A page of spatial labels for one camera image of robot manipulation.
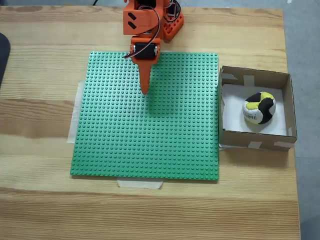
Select white yellow black soft ball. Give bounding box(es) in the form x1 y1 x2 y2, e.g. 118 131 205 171
241 91 277 125

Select brown cardboard box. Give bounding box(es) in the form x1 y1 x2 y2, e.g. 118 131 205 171
218 65 298 152

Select green studded baseplate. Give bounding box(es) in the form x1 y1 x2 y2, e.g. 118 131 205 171
69 51 220 181

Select translucent tape strip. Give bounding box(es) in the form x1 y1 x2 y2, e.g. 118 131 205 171
67 79 85 145
116 179 164 190

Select white paper sheet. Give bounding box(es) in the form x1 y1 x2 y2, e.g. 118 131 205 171
221 83 288 137

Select black rounded object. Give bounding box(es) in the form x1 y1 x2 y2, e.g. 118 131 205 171
0 32 12 89

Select black red white gripper cable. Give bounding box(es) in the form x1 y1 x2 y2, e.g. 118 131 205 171
124 7 161 60

